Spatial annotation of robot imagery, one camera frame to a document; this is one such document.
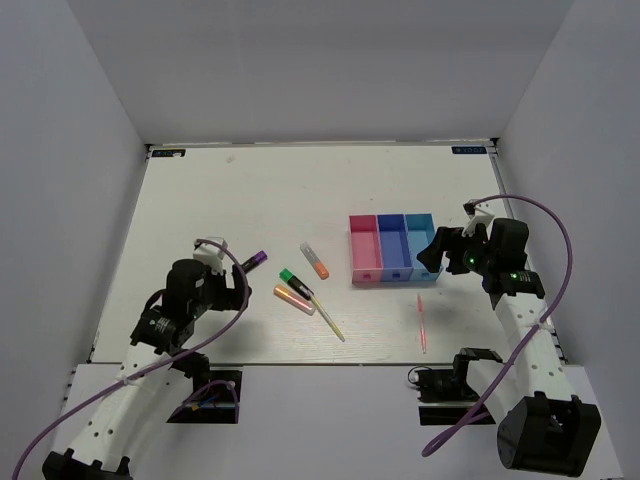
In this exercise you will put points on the corner label sticker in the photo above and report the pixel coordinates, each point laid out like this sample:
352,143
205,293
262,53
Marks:
468,150
168,153

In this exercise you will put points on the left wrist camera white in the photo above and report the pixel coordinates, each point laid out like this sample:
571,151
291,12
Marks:
210,252

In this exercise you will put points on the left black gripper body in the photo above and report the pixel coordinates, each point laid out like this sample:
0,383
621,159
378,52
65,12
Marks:
217,295

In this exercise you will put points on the green cap black marker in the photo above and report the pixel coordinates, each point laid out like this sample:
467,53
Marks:
296,284

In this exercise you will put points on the pink thin pen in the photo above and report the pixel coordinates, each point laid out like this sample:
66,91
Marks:
420,310

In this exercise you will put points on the purple cap black marker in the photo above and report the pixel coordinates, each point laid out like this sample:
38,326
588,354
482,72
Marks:
254,261

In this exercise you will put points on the light blue container bin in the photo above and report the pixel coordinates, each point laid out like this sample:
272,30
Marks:
420,233

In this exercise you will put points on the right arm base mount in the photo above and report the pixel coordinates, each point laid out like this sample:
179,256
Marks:
444,396

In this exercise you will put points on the orange cap clear highlighter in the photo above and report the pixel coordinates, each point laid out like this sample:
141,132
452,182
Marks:
314,261

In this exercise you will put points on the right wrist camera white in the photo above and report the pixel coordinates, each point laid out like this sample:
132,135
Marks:
479,213

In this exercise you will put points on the orange pink clear highlighter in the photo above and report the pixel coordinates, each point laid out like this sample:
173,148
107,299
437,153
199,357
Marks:
294,300

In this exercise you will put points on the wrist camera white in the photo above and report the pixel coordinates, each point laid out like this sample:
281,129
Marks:
210,252
479,213

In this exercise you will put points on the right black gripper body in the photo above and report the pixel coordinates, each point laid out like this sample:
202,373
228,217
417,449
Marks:
472,254

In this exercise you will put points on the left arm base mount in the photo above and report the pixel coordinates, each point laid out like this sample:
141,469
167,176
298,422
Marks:
215,393

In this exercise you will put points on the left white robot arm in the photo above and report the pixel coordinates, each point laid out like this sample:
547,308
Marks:
156,365

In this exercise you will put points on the right corner label sticker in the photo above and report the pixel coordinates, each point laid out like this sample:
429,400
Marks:
468,150

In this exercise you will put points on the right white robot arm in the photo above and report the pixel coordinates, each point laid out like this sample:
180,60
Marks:
542,424

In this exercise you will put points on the yellow thin pen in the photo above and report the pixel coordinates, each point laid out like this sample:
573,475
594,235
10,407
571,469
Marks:
324,314

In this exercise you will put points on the pink container bin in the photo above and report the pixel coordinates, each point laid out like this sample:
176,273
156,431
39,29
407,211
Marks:
366,257

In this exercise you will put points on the left corner label sticker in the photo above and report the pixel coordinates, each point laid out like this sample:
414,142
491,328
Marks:
168,153

